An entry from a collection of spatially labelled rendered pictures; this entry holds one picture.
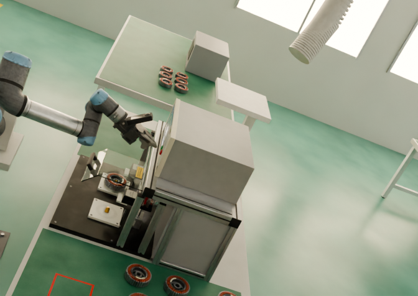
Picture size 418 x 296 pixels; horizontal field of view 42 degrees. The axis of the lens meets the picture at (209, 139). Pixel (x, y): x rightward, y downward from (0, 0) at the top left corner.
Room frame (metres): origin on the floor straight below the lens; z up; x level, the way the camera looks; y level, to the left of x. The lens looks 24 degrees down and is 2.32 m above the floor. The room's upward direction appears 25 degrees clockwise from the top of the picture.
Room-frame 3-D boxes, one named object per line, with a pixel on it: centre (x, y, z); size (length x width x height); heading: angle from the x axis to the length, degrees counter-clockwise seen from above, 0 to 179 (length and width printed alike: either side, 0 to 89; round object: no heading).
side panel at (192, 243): (2.04, -0.14, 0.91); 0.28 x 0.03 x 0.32; 101
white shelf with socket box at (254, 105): (3.28, -0.08, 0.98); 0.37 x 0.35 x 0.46; 11
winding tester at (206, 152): (2.33, 0.00, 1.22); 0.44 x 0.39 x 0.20; 11
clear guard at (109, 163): (2.11, 0.28, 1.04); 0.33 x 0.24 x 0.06; 101
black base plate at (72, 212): (2.28, 0.30, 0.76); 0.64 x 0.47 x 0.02; 11
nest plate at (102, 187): (2.40, 0.34, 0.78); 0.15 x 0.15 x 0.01; 11
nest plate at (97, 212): (2.16, 0.29, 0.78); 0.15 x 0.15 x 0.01; 11
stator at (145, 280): (1.86, 0.03, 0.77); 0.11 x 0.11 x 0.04
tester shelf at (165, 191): (2.34, 0.00, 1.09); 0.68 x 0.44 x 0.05; 11
